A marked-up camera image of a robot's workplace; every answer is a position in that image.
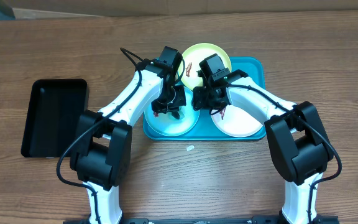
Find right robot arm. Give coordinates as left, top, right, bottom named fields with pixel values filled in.
left=191, top=54, right=335, bottom=223

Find yellow-green plate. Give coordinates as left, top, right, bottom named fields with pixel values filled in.
left=177, top=43, right=232, bottom=90

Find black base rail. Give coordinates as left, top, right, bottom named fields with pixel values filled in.
left=62, top=215, right=340, bottom=224

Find green scrubbing sponge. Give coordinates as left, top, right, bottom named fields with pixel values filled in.
left=171, top=111, right=181, bottom=119

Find small white paper scrap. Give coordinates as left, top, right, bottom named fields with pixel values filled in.
left=186, top=145, right=195, bottom=151

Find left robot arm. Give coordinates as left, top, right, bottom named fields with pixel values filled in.
left=69, top=47, right=186, bottom=223

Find white pink plate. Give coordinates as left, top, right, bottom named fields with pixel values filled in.
left=211, top=105, right=262, bottom=138

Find light blue plate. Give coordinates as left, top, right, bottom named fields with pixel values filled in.
left=143, top=87, right=200, bottom=139

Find black rectangular bin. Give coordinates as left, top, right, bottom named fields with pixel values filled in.
left=21, top=79, right=89, bottom=157

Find teal plastic tray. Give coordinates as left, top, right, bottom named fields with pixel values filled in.
left=142, top=57, right=267, bottom=141

